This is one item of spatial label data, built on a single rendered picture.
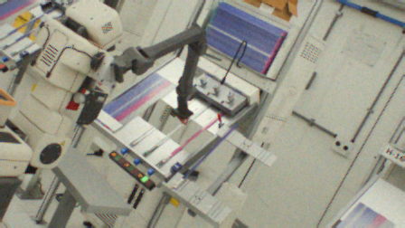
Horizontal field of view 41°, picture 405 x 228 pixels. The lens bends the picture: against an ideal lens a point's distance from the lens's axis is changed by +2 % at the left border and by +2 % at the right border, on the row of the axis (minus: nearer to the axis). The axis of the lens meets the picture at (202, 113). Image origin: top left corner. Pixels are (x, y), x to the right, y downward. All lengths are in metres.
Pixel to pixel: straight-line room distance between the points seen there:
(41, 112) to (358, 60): 2.80
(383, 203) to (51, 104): 1.57
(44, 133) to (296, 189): 2.67
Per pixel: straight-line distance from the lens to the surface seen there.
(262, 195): 4.64
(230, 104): 2.97
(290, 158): 4.54
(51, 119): 2.28
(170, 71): 3.33
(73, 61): 2.17
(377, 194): 2.72
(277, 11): 3.49
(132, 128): 3.01
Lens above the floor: 1.53
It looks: 9 degrees down
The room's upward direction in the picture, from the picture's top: 27 degrees clockwise
